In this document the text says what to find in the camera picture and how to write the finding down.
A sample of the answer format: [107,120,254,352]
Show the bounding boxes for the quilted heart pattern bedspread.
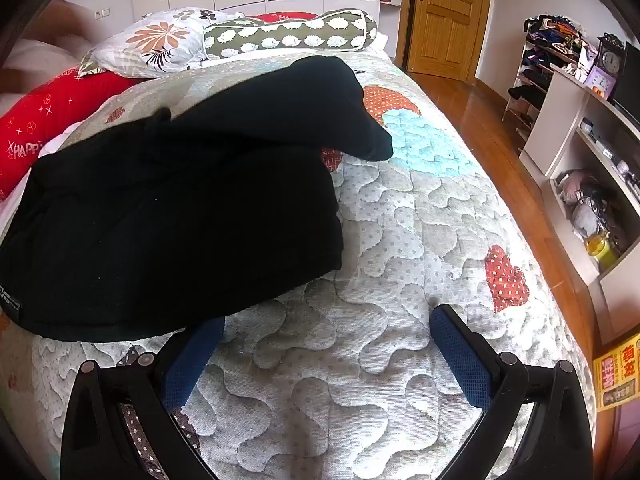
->
[0,50,598,480]

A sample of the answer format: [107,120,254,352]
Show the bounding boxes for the cluttered shoe rack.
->
[502,17,601,141]

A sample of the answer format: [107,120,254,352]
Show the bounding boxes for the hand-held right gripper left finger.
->
[60,312,228,480]

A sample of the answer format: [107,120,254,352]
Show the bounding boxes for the floral print pillow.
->
[77,6,246,79]

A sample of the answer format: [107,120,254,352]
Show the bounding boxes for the wooden door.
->
[407,0,493,81]

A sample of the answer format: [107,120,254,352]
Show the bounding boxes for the green bolster with white print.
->
[202,8,379,61]

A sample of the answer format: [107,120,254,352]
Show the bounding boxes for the yellow printed box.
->
[592,332,640,413]

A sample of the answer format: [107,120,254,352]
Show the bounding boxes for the dark framed table clock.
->
[597,32,626,73]

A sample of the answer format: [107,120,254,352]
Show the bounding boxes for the black pants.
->
[0,55,394,343]

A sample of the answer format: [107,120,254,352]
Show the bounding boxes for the black television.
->
[612,42,640,122]

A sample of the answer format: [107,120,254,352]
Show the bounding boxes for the small purple clock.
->
[585,67,615,99]

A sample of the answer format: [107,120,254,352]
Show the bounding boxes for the red printed pillow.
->
[0,67,143,201]
[255,12,319,24]

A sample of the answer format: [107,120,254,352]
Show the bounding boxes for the white plastic bag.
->
[572,200,608,238]

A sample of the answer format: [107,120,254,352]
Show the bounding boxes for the white open shelf cabinet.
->
[520,67,640,336]

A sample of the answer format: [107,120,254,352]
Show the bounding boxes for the yellow bottle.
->
[585,235,618,271]

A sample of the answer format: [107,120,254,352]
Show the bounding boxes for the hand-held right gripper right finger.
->
[430,304,596,480]

